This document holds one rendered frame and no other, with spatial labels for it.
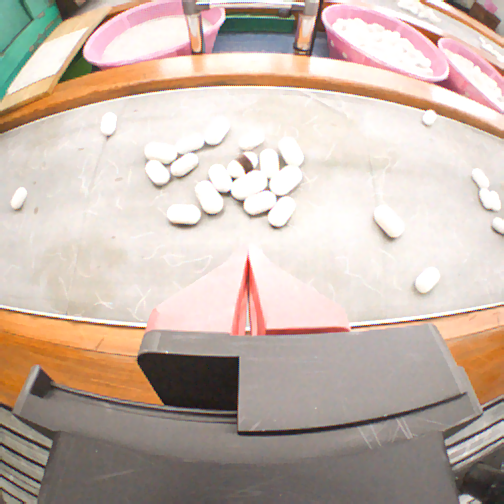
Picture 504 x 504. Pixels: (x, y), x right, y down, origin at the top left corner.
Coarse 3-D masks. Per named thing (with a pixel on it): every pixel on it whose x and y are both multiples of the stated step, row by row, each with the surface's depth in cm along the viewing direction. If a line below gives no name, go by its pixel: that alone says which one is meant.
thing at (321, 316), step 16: (256, 256) 10; (256, 272) 8; (272, 272) 8; (256, 288) 7; (272, 288) 7; (288, 288) 7; (304, 288) 7; (256, 304) 7; (272, 304) 6; (288, 304) 6; (304, 304) 6; (320, 304) 6; (336, 304) 6; (256, 320) 11; (272, 320) 5; (288, 320) 5; (304, 320) 5; (320, 320) 5; (336, 320) 5
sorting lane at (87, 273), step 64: (64, 128) 29; (128, 128) 28; (192, 128) 28; (256, 128) 28; (320, 128) 29; (384, 128) 29; (448, 128) 30; (0, 192) 27; (64, 192) 26; (128, 192) 26; (192, 192) 26; (320, 192) 26; (384, 192) 26; (448, 192) 27; (0, 256) 24; (64, 256) 24; (128, 256) 24; (192, 256) 24; (320, 256) 25; (384, 256) 25; (448, 256) 25; (128, 320) 23; (384, 320) 23
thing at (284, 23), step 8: (232, 16) 40; (240, 16) 40; (248, 16) 40; (256, 16) 40; (264, 16) 40; (272, 16) 40; (280, 16) 40; (288, 16) 40; (224, 24) 42; (232, 24) 42; (240, 24) 42; (248, 24) 42; (256, 24) 42; (264, 24) 42; (272, 24) 42; (280, 24) 42; (288, 24) 42; (288, 32) 44
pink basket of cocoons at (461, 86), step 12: (444, 48) 38; (456, 48) 37; (468, 48) 36; (480, 60) 36; (456, 72) 33; (444, 84) 39; (456, 84) 35; (468, 84) 32; (480, 96) 31; (492, 108) 31
